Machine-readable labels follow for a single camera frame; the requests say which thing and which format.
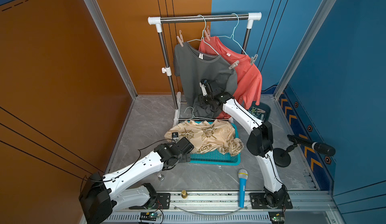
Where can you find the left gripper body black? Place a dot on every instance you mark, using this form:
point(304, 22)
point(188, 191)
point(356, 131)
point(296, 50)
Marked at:
point(184, 159)

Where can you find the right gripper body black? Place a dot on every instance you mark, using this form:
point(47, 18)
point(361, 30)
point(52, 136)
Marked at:
point(206, 99)

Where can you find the red t-shirt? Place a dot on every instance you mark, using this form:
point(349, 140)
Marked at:
point(249, 78)

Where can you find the beige patterned cloth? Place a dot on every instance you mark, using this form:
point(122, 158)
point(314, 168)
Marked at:
point(207, 137)

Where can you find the grey garment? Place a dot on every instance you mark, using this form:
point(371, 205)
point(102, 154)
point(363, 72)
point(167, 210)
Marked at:
point(192, 66)

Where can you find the white clothespin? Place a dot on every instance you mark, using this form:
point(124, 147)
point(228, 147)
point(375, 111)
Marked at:
point(234, 65)

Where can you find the grey clothespin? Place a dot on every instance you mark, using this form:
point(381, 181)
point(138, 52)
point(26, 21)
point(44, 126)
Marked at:
point(253, 59)

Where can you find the white wire hanger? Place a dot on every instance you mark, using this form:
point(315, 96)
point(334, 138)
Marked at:
point(203, 37)

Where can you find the light green wire hanger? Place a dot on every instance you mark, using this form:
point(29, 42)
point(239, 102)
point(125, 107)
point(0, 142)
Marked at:
point(232, 36)

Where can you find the pink clothespin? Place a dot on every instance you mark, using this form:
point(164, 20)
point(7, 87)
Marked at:
point(207, 33)

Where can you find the beige clothespin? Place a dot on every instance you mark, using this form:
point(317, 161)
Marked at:
point(180, 39)

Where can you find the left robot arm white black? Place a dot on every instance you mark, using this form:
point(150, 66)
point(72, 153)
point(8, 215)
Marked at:
point(102, 195)

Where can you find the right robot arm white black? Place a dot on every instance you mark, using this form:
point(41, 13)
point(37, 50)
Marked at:
point(260, 141)

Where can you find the small brass weight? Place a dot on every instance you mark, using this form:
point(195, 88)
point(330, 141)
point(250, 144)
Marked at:
point(184, 194)

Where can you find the teal plastic laundry basket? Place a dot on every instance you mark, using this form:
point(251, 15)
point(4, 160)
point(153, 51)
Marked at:
point(216, 157)

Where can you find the dark teal clothespin bin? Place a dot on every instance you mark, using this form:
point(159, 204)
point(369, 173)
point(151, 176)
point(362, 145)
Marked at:
point(261, 111)

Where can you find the blue toy microphone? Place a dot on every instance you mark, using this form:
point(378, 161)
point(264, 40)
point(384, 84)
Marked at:
point(243, 176)

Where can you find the left green circuit board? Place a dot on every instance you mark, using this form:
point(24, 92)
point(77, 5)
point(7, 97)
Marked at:
point(150, 217)

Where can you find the green circuit board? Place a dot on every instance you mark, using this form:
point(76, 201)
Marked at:
point(150, 217)
point(276, 218)

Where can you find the metal clothes drying rack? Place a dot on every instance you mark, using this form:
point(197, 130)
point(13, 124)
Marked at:
point(159, 21)

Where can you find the right green circuit board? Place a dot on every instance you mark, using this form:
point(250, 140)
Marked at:
point(276, 218)

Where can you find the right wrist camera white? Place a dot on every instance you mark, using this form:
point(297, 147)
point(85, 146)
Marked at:
point(204, 88)

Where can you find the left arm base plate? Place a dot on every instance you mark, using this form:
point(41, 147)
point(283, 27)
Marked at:
point(161, 202)

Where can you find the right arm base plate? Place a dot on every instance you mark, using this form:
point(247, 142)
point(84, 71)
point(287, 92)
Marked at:
point(268, 201)

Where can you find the aluminium front rail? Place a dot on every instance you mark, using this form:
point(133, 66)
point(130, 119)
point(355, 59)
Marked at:
point(201, 201)

